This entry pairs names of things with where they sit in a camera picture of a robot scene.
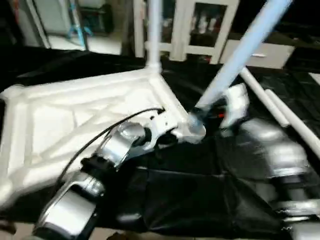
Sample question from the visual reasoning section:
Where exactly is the white plastic table leg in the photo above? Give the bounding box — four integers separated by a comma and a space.
239, 67, 291, 129
144, 0, 164, 74
186, 0, 294, 144
264, 88, 320, 159

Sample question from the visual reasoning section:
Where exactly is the white plastic table top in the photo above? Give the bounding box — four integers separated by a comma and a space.
0, 67, 207, 212

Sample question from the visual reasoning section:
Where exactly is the white drawer unit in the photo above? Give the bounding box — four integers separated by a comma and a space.
219, 40, 297, 70

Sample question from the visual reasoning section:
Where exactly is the black work mat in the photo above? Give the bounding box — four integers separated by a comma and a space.
0, 44, 320, 239

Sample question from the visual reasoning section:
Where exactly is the white glass door cabinet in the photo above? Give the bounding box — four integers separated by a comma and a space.
132, 0, 242, 64

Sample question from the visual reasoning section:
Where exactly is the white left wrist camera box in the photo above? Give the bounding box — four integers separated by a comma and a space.
146, 110, 179, 144

